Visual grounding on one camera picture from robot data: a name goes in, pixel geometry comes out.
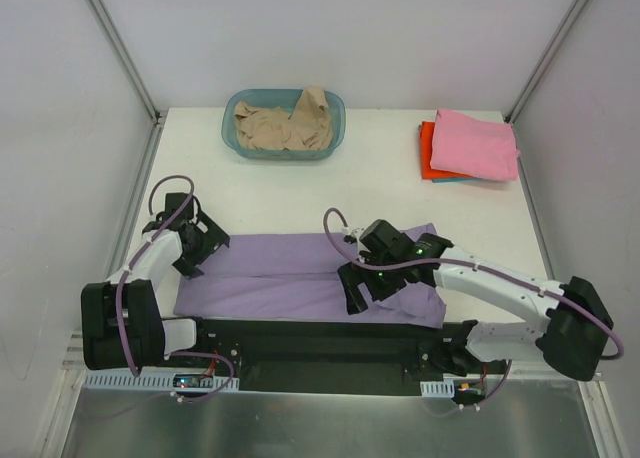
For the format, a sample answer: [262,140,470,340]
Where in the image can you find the purple t shirt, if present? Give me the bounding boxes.
[173,233,446,329]

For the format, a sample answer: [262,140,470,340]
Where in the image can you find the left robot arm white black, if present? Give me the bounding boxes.
[80,192,230,375]

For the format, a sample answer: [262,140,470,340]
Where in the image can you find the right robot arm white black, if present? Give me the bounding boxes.
[338,220,614,382]

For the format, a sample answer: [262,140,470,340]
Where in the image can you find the blue folded t shirt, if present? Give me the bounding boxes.
[431,177,494,186]

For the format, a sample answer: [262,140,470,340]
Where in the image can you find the orange folded t shirt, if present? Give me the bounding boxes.
[419,121,472,182]

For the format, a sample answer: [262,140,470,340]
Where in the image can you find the pink folded t shirt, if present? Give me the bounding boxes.
[430,109,520,181]

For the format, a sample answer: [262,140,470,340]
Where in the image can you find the beige t shirt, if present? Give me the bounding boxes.
[233,87,334,152]

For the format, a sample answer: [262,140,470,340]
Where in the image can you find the teal plastic basket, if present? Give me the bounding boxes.
[221,89,346,161]

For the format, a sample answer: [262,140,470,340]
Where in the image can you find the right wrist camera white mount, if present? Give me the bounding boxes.
[341,226,364,245]

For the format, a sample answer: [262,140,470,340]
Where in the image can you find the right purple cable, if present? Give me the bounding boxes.
[323,207,626,412]

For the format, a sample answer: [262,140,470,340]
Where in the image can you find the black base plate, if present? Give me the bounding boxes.
[165,319,506,396]

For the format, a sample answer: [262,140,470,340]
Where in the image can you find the left grey cable duct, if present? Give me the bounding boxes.
[84,371,240,393]

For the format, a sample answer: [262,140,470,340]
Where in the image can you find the grey cable duct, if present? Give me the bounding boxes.
[84,371,240,393]
[420,379,455,399]

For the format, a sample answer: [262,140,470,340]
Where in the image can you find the right grey cable duct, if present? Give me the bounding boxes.
[420,379,455,399]

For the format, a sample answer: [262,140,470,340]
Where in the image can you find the front aluminium rail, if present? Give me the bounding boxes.
[62,331,598,382]

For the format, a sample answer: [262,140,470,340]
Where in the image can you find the left aluminium frame post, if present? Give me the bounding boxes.
[85,0,161,123]

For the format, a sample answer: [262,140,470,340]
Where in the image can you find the aluminium frame post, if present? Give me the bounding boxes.
[85,0,161,123]
[504,0,593,125]

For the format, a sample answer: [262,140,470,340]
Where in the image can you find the right aluminium frame post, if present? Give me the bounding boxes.
[504,0,593,125]

